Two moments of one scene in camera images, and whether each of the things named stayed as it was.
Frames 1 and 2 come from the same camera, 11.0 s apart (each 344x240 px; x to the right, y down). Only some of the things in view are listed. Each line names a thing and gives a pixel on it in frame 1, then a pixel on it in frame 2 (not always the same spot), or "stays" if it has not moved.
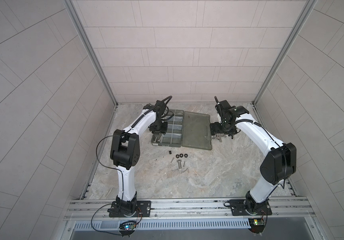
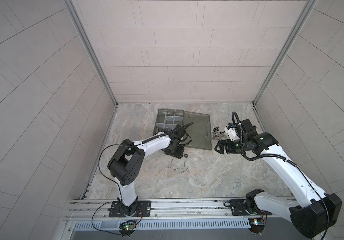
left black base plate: [143, 209] stays
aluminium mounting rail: [284, 209] stays
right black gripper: [216, 130] -> [227, 149]
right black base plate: [237, 209] stays
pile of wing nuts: [219, 136] stays
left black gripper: [163, 130] -> [179, 154]
